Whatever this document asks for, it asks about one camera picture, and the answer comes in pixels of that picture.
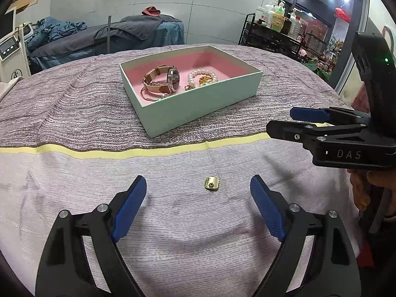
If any massage bed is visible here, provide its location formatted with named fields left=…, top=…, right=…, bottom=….
left=28, top=14, right=185, bottom=69

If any black metal rack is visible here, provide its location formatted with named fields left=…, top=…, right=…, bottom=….
left=238, top=13, right=303, bottom=58

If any person's right hand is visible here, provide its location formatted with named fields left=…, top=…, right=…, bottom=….
left=347, top=169, right=396, bottom=211

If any green box with pink lining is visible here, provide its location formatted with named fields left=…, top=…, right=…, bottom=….
left=119, top=45, right=263, bottom=139

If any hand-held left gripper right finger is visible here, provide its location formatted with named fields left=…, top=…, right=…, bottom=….
left=250, top=175, right=362, bottom=297

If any pearl bracelet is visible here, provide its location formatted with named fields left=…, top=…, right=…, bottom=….
left=185, top=70, right=218, bottom=91

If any small gold charm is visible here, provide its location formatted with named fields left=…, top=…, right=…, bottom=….
left=204, top=176, right=221, bottom=192

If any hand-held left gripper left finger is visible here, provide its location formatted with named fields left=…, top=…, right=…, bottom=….
left=35, top=175, right=147, bottom=297

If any green plant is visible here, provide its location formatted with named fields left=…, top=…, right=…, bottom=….
left=306, top=58, right=332, bottom=78

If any group of toiletry bottles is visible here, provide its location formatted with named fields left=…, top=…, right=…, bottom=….
left=257, top=0, right=306, bottom=39

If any striped purple grey blanket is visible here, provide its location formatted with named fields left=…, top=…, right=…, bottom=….
left=0, top=43, right=366, bottom=297

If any beige cloth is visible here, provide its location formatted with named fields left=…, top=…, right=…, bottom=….
left=0, top=76, right=25, bottom=100

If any white beauty machine with screen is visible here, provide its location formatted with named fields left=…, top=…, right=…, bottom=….
left=0, top=22, right=33, bottom=82

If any crumpled blue blanket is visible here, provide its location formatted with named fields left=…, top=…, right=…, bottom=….
left=26, top=17, right=88, bottom=50

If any grey towel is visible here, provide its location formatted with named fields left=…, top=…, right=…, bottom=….
left=94, top=15, right=183, bottom=41

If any silver bangle bracelet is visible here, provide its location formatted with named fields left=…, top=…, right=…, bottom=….
left=140, top=87, right=170, bottom=102

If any wristwatch with tan strap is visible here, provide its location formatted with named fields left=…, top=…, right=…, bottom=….
left=142, top=66, right=180, bottom=97

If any red hanging ornament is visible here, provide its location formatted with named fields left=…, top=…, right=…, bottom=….
left=335, top=7, right=352, bottom=23

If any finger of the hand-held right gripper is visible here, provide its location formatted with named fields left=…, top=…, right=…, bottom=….
left=266, top=121, right=369, bottom=149
left=291, top=107, right=371, bottom=124

